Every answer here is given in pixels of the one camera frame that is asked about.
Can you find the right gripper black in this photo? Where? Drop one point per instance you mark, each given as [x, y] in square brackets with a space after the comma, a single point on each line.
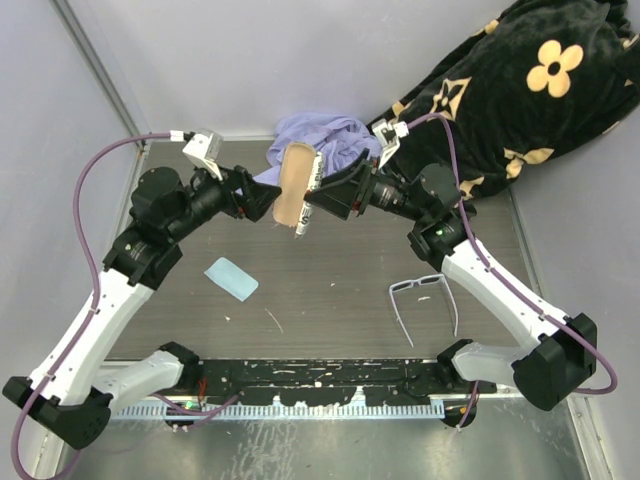
[338, 198]

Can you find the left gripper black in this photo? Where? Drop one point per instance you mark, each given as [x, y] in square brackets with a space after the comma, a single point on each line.
[259, 196]

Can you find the printed glasses case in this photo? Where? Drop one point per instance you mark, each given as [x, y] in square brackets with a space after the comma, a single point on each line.
[301, 172]

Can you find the light blue cleaning cloth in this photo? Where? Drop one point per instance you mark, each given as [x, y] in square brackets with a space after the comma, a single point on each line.
[232, 279]

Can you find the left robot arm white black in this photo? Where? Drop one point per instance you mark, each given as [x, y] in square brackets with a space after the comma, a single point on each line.
[66, 394]

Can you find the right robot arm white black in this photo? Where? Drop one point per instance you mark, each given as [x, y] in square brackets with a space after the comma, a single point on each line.
[554, 354]

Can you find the crumpled lavender cloth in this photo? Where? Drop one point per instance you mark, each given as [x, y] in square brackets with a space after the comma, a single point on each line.
[341, 140]

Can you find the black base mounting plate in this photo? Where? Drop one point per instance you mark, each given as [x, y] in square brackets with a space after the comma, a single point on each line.
[384, 382]

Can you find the black floral plush blanket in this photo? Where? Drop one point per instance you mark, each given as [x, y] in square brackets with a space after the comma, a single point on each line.
[538, 82]

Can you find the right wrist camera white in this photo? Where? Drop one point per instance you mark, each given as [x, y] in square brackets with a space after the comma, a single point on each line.
[388, 135]

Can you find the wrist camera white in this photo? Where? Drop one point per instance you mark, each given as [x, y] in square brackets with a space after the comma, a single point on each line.
[201, 148]
[388, 135]

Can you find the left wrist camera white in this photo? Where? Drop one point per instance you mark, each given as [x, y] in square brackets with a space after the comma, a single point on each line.
[201, 148]

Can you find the white frame sunglasses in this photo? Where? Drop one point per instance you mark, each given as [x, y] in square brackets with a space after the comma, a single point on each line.
[424, 300]

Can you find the aluminium frame post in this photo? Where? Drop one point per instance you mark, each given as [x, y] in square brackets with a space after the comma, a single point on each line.
[83, 28]

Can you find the slotted grey cable duct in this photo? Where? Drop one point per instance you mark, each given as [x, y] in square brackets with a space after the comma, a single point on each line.
[356, 409]

